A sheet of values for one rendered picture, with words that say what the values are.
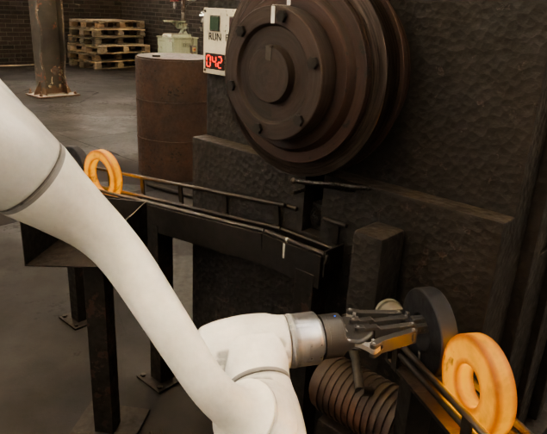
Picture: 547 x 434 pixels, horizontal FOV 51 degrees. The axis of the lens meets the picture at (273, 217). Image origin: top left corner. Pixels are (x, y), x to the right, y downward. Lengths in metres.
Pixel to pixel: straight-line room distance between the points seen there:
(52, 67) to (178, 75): 4.32
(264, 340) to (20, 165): 0.47
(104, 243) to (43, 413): 1.39
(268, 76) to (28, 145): 0.72
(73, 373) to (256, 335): 1.36
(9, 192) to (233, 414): 0.39
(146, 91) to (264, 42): 2.98
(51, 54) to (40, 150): 7.63
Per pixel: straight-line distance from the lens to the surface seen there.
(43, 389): 2.16
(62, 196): 0.65
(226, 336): 0.92
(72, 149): 2.22
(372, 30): 1.19
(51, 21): 8.24
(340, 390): 1.25
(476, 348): 0.91
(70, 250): 1.67
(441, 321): 1.00
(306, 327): 0.95
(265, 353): 0.90
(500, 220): 1.22
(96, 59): 11.35
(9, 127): 0.62
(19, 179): 0.63
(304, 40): 1.19
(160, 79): 4.13
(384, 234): 1.26
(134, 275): 0.72
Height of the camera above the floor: 1.25
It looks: 20 degrees down
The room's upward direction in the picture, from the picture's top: 3 degrees clockwise
